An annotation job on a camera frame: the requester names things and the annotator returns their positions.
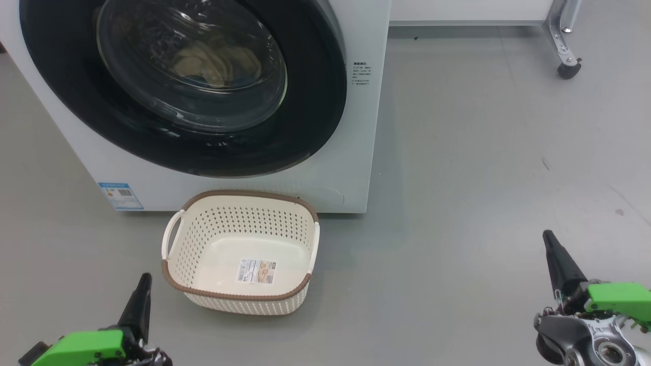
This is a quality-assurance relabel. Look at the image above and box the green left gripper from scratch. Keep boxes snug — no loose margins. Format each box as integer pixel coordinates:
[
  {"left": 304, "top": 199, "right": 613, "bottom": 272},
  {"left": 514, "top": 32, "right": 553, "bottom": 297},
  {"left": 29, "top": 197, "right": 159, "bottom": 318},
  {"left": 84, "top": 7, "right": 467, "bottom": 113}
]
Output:
[{"left": 31, "top": 273, "right": 152, "bottom": 366}]

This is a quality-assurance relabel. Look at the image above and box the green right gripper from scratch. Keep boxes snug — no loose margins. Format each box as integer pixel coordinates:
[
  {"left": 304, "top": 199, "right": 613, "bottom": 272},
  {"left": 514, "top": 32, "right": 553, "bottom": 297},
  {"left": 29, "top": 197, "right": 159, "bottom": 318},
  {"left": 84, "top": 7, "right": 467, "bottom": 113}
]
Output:
[{"left": 542, "top": 230, "right": 651, "bottom": 326}]

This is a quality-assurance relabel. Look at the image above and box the grey washing machine door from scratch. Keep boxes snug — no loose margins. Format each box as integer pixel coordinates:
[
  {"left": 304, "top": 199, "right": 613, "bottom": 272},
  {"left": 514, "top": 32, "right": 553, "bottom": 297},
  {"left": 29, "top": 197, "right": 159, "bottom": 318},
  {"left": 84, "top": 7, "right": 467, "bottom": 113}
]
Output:
[{"left": 19, "top": 0, "right": 348, "bottom": 178}]

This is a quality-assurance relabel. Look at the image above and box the white front-load washing machine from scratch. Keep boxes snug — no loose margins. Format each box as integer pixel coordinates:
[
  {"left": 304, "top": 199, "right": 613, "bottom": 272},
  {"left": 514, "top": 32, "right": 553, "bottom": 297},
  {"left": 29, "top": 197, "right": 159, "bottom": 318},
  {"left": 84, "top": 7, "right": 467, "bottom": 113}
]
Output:
[{"left": 0, "top": 0, "right": 392, "bottom": 214}]

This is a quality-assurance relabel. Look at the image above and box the cream perforated laundry basket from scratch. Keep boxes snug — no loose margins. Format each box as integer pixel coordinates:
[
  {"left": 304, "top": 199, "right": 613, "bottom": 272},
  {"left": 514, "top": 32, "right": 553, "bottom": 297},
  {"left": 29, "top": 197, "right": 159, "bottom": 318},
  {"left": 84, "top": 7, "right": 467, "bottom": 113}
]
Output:
[{"left": 161, "top": 190, "right": 320, "bottom": 316}]

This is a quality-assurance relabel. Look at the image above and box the blue energy label sticker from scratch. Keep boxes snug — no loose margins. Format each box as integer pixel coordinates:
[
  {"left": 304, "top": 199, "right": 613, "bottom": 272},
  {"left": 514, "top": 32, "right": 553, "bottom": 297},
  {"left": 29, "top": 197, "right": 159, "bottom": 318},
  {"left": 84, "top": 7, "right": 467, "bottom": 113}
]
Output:
[{"left": 98, "top": 181, "right": 144, "bottom": 211}]

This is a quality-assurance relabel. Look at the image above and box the basket product sticker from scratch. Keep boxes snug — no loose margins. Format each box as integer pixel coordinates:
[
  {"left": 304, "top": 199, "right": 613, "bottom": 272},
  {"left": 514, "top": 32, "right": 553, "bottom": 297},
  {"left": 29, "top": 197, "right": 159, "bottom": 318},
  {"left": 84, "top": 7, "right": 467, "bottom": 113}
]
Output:
[{"left": 236, "top": 258, "right": 277, "bottom": 285}]

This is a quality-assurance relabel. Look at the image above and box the white partition board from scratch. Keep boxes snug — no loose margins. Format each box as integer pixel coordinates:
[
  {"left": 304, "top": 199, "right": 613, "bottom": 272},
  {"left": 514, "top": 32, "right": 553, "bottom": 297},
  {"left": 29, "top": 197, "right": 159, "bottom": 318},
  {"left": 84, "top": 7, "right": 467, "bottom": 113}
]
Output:
[{"left": 389, "top": 0, "right": 555, "bottom": 26}]

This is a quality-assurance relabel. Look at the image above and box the small black text label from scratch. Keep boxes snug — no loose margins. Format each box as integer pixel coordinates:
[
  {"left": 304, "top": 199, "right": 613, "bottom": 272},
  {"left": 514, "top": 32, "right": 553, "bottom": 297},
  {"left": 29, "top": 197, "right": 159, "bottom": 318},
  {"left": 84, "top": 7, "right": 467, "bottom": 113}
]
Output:
[{"left": 352, "top": 62, "right": 372, "bottom": 88}]

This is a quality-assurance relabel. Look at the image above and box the grey caster leg frame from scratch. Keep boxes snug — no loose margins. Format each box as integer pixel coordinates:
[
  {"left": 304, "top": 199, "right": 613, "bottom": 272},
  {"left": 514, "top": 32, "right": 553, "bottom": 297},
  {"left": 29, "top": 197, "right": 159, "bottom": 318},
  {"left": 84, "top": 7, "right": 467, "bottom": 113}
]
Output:
[{"left": 543, "top": 0, "right": 583, "bottom": 79}]

